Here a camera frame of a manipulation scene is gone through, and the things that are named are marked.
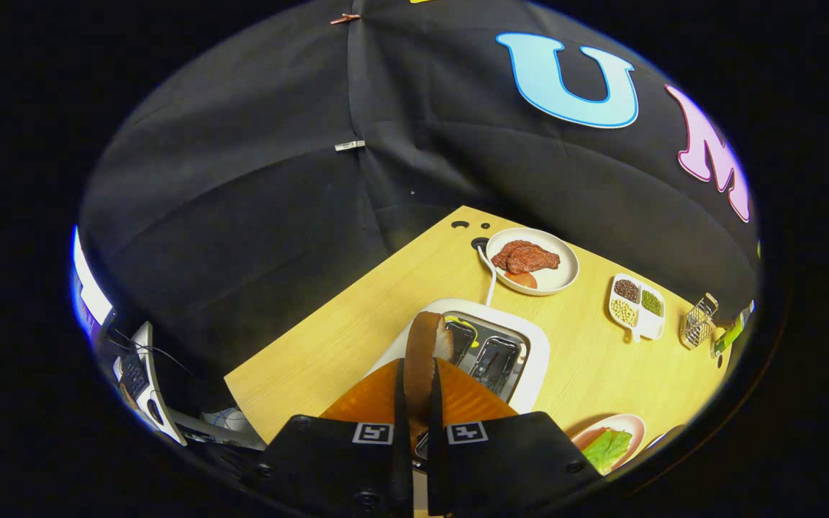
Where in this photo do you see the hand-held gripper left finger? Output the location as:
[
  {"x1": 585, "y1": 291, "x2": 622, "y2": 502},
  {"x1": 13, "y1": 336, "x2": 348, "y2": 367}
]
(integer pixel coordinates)
[{"x1": 256, "y1": 358, "x2": 415, "y2": 515}]

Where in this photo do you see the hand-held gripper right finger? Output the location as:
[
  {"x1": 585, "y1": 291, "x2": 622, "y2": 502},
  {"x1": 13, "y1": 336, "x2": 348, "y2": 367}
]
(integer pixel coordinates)
[{"x1": 425, "y1": 358, "x2": 602, "y2": 516}]

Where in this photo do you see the green lettuce leaf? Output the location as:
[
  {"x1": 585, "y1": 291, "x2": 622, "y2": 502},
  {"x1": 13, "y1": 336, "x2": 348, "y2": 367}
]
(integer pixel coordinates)
[{"x1": 582, "y1": 428, "x2": 633, "y2": 474}]

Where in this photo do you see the toasted bread slice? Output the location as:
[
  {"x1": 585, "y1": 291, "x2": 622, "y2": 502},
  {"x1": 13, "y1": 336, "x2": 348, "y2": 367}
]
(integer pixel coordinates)
[{"x1": 404, "y1": 311, "x2": 456, "y2": 432}]

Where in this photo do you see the white toaster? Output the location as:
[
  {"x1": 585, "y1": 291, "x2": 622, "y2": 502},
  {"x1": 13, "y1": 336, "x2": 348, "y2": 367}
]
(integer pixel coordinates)
[{"x1": 364, "y1": 298, "x2": 551, "y2": 461}]

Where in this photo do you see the pink plate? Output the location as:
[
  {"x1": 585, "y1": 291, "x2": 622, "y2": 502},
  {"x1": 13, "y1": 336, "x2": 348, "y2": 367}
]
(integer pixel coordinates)
[{"x1": 571, "y1": 414, "x2": 647, "y2": 476}]

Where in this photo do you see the white divided condiment dish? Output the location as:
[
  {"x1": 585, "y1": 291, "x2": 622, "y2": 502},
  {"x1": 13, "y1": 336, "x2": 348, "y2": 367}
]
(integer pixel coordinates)
[{"x1": 607, "y1": 273, "x2": 667, "y2": 342}]

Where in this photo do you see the round white plate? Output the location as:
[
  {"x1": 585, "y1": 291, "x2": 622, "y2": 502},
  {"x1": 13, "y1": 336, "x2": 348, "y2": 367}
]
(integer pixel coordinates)
[{"x1": 484, "y1": 227, "x2": 580, "y2": 296}]

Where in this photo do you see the brown steak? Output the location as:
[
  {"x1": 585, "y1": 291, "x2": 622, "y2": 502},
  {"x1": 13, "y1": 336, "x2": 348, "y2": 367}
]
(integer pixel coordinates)
[{"x1": 491, "y1": 240, "x2": 561, "y2": 275}]

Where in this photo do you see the white device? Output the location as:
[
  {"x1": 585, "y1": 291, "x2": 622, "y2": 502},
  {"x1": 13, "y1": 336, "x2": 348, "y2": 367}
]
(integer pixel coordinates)
[{"x1": 114, "y1": 322, "x2": 189, "y2": 447}]

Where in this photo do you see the green label plastic bottle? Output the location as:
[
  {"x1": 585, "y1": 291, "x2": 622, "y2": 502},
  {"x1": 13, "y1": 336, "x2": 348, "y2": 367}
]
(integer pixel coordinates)
[{"x1": 710, "y1": 301, "x2": 755, "y2": 358}]

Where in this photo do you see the black backdrop cloth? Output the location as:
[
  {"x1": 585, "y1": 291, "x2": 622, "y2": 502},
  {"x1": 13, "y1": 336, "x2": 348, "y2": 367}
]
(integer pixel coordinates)
[{"x1": 78, "y1": 0, "x2": 759, "y2": 425}]

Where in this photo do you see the bright screen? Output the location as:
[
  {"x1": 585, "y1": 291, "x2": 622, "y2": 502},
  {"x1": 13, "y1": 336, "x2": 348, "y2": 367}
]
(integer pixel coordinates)
[{"x1": 71, "y1": 227, "x2": 114, "y2": 339}]

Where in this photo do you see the white toaster cable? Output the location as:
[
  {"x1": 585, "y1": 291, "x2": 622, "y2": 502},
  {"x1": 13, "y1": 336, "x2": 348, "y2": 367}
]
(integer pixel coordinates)
[{"x1": 476, "y1": 245, "x2": 498, "y2": 306}]

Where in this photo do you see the metal wire holder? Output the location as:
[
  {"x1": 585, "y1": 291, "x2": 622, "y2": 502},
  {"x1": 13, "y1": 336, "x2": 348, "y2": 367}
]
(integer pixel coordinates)
[{"x1": 679, "y1": 292, "x2": 720, "y2": 350}]

